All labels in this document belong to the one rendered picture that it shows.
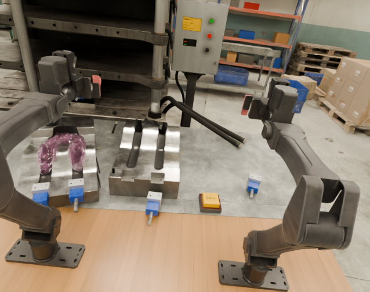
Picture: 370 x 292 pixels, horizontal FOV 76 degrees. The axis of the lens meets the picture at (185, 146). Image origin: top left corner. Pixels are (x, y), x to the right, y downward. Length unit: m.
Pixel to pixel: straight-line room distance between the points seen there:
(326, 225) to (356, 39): 7.84
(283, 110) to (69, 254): 0.71
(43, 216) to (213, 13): 1.32
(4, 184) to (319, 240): 0.55
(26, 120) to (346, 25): 7.85
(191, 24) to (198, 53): 0.17
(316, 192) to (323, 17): 7.46
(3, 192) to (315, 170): 0.55
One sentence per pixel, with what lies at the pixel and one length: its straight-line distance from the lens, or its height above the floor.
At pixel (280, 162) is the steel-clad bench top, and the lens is 1.35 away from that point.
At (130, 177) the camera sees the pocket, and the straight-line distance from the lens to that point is 0.95.
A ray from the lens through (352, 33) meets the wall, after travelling 8.16.
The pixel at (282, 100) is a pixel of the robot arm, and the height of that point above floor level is 1.28.
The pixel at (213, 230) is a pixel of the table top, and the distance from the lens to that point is 0.88.
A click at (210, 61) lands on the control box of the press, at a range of 1.60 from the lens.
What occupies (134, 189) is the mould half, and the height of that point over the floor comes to 0.84.
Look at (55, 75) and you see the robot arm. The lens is 0.69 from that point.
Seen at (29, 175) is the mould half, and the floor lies 0.86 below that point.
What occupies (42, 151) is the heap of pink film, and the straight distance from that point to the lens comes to 1.06.
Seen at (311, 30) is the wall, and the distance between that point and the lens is 7.78.
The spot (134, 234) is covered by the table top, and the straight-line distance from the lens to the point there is 0.85.
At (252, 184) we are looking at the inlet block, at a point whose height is 0.84.
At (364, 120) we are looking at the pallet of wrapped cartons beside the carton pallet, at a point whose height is 0.23.
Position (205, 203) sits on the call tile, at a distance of 0.91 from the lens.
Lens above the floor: 1.47
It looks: 31 degrees down
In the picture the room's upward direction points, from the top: 8 degrees clockwise
